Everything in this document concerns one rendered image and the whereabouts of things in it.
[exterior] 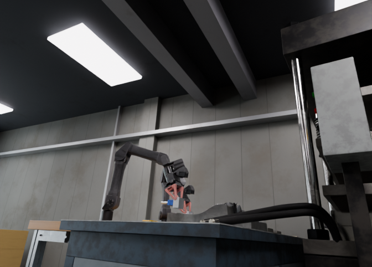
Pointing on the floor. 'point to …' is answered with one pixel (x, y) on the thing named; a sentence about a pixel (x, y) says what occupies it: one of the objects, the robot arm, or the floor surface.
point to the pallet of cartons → (12, 247)
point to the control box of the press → (346, 141)
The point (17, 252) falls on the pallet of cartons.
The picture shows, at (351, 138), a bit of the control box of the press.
